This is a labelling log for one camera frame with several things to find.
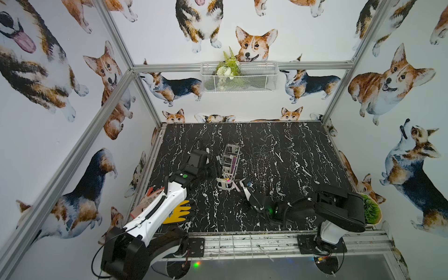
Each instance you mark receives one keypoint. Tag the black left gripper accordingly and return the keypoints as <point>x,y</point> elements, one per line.
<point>213,166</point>

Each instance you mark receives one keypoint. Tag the white toothbrush holder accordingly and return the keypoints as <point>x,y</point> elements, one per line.
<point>225,163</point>

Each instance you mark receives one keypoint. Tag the purple toothbrush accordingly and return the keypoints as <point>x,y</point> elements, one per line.
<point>233,164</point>

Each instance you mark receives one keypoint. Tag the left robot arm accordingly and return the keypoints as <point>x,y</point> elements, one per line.
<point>130,251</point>

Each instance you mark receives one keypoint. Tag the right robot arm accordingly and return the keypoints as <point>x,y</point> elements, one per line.
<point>342,211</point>

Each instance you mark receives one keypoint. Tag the yellow work glove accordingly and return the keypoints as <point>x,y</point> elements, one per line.
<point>182,213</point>

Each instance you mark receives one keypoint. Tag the green fern plant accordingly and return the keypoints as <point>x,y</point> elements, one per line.
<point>227,70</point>

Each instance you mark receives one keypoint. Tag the potted green plant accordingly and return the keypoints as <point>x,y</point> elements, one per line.
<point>372,211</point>

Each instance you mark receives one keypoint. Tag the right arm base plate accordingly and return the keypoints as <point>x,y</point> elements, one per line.
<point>313,244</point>

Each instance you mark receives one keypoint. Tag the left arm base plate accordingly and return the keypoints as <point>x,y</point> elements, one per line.
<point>191,247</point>

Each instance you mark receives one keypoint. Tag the white wire basket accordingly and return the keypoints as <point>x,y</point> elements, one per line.
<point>255,77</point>

